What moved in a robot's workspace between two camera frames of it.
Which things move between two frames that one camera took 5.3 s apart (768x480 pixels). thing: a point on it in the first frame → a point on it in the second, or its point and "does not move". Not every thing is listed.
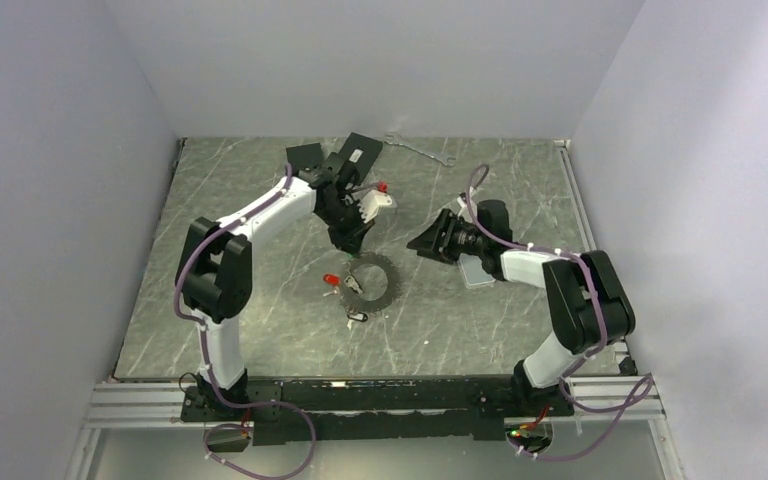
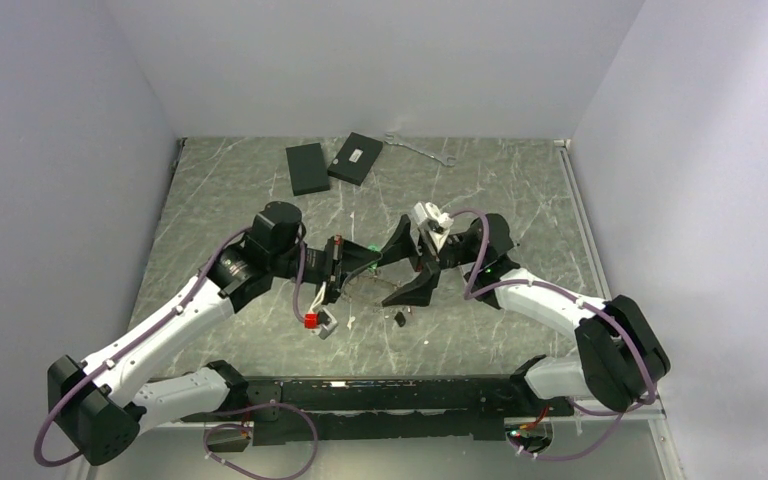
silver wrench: [446, 160] does not move
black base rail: [296, 409] does not move
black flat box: [304, 156] does not move
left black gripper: [350, 241] → [342, 257]
